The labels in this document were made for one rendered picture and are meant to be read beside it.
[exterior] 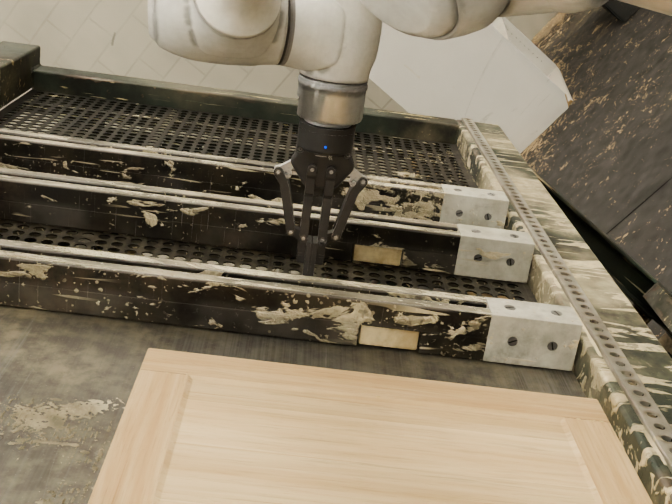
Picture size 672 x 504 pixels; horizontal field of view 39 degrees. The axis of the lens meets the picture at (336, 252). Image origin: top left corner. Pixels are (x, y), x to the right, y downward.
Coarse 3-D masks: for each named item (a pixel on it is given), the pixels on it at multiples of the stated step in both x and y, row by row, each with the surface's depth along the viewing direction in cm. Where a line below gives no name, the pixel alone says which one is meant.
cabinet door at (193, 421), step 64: (192, 384) 110; (256, 384) 111; (320, 384) 113; (384, 384) 115; (448, 384) 118; (128, 448) 96; (192, 448) 98; (256, 448) 99; (320, 448) 101; (384, 448) 102; (448, 448) 104; (512, 448) 106; (576, 448) 107
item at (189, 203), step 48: (0, 192) 152; (48, 192) 152; (96, 192) 152; (144, 192) 156; (192, 192) 158; (192, 240) 155; (240, 240) 155; (288, 240) 156; (384, 240) 156; (432, 240) 156; (480, 240) 156; (528, 240) 158
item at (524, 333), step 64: (0, 256) 123; (64, 256) 127; (128, 256) 128; (192, 320) 126; (256, 320) 126; (320, 320) 127; (384, 320) 127; (448, 320) 127; (512, 320) 127; (576, 320) 128
